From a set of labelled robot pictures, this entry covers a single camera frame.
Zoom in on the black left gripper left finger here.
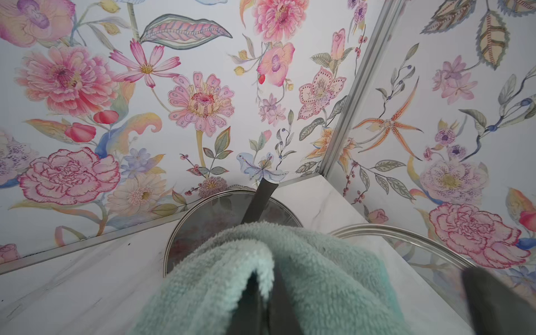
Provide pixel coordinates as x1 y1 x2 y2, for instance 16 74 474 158
226 273 266 335

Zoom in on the mint green terry cloth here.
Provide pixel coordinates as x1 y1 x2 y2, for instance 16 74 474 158
131 222 410 334

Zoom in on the right aluminium corner post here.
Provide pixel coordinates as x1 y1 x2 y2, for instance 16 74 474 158
319 0 404 178

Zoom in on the glass pot lid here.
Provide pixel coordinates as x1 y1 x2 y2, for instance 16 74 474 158
163 178 302 277
330 223 536 335

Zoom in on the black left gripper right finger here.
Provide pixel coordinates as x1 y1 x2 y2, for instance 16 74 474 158
267 265 303 335

